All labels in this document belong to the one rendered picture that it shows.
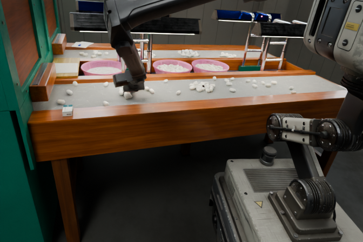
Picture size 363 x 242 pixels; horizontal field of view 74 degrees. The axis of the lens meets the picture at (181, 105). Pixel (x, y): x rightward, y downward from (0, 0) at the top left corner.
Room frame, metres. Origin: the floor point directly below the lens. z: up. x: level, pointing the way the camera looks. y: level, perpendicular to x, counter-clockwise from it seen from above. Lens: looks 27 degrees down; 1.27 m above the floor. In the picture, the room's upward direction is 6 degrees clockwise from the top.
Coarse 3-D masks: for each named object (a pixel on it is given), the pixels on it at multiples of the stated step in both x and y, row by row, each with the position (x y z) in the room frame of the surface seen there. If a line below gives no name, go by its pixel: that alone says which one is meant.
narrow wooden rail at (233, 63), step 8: (80, 64) 1.48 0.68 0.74; (144, 64) 1.63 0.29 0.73; (152, 64) 1.66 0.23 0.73; (216, 64) 1.84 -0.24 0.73; (232, 64) 1.89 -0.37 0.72; (240, 64) 1.92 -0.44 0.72; (248, 64) 1.95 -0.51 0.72; (256, 64) 1.97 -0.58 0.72; (272, 64) 2.03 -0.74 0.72; (80, 72) 1.48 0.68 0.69
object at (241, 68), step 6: (246, 12) 1.97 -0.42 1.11; (252, 12) 1.92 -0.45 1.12; (258, 12) 2.09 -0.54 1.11; (264, 12) 2.02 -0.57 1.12; (252, 18) 1.90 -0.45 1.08; (270, 18) 1.95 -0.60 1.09; (252, 24) 1.90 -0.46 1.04; (252, 36) 1.91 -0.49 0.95; (258, 36) 1.93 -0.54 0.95; (264, 36) 1.95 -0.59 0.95; (246, 42) 1.90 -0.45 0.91; (264, 42) 1.95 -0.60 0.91; (246, 48) 1.90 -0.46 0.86; (246, 54) 1.90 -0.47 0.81; (258, 60) 1.95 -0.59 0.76; (240, 66) 1.89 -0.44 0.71; (246, 66) 1.90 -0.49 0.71; (252, 66) 1.92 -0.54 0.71; (258, 66) 1.94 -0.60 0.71
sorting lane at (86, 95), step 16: (160, 80) 1.34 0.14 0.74; (176, 80) 1.37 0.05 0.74; (192, 80) 1.40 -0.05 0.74; (208, 80) 1.43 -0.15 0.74; (224, 80) 1.46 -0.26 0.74; (240, 80) 1.49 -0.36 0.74; (256, 80) 1.52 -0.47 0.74; (272, 80) 1.55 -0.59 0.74; (288, 80) 1.58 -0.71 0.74; (304, 80) 1.62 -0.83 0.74; (320, 80) 1.65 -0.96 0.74; (64, 96) 1.02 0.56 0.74; (80, 96) 1.04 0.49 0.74; (96, 96) 1.05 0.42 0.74; (112, 96) 1.07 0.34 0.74; (144, 96) 1.11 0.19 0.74; (160, 96) 1.13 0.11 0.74; (176, 96) 1.15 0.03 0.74; (192, 96) 1.17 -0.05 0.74; (208, 96) 1.19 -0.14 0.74; (224, 96) 1.21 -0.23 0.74; (240, 96) 1.23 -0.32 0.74
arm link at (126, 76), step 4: (124, 72) 0.98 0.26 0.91; (128, 72) 0.98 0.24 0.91; (112, 76) 1.00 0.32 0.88; (116, 76) 0.96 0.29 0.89; (120, 76) 0.96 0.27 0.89; (124, 76) 0.97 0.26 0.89; (128, 76) 0.97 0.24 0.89; (116, 80) 0.95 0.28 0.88; (120, 80) 0.95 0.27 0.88; (124, 80) 0.96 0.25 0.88; (128, 80) 0.96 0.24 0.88; (132, 80) 0.97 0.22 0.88; (136, 80) 0.94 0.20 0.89; (140, 80) 0.93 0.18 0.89; (144, 80) 0.95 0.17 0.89; (116, 84) 0.96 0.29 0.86; (120, 84) 0.96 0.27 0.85; (124, 84) 0.97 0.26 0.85; (128, 84) 0.98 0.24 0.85
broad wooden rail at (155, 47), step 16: (80, 48) 1.81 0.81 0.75; (96, 48) 1.85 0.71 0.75; (112, 48) 1.90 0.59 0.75; (144, 48) 1.99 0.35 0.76; (160, 48) 2.04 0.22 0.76; (176, 48) 2.09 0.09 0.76; (192, 48) 2.14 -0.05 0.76; (208, 48) 2.20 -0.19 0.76; (224, 48) 2.26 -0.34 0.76; (240, 48) 2.32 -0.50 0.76; (256, 48) 2.39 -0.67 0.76
